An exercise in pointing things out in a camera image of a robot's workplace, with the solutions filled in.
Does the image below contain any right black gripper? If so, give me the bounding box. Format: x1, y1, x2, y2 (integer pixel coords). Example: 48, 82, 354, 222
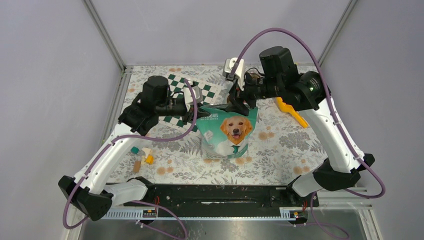
225, 69, 282, 117

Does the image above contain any green pet food bag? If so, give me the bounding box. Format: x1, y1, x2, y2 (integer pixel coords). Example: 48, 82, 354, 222
196, 104, 258, 159

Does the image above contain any orange plastic scoop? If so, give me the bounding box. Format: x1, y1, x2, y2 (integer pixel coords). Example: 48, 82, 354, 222
275, 97, 309, 129

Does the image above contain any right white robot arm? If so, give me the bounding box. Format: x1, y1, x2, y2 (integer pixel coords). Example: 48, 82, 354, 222
222, 46, 375, 206

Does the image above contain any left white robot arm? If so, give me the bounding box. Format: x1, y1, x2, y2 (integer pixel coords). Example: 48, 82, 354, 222
58, 75, 203, 221

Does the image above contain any green white chessboard mat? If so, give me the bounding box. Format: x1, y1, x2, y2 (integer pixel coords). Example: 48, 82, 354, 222
158, 72, 222, 133

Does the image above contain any far steel bowl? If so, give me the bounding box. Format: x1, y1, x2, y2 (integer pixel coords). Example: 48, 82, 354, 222
244, 72, 263, 85

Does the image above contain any white toy piece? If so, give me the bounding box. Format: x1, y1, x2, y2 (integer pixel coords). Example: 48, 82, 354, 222
141, 147, 153, 164

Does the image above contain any yellow toy block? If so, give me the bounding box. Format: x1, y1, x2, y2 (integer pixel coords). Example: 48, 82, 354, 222
145, 155, 154, 165

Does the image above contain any floral tablecloth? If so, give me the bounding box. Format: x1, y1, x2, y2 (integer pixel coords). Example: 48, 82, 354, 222
105, 64, 355, 187

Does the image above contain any teal cube block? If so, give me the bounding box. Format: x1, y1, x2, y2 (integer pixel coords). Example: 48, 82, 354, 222
130, 146, 140, 155

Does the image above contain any brown wooden block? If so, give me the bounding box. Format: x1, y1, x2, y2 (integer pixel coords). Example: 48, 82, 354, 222
132, 161, 141, 173

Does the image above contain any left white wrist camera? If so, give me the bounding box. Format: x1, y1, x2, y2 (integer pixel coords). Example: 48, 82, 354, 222
183, 85, 204, 111

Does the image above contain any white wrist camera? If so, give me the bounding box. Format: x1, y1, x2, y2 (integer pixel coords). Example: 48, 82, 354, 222
183, 85, 204, 111
222, 57, 246, 91

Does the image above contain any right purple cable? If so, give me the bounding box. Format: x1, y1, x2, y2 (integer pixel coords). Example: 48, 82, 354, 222
228, 27, 387, 200

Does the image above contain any purple cable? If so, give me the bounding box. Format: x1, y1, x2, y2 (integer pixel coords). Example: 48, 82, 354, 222
62, 78, 199, 230
228, 27, 387, 200

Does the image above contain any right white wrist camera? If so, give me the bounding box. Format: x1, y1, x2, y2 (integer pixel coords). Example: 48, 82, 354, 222
222, 57, 246, 91

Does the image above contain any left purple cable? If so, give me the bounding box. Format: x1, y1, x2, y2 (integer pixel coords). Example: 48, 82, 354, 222
62, 78, 199, 230

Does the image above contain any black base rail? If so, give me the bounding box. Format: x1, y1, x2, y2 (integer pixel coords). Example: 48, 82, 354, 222
122, 177, 319, 220

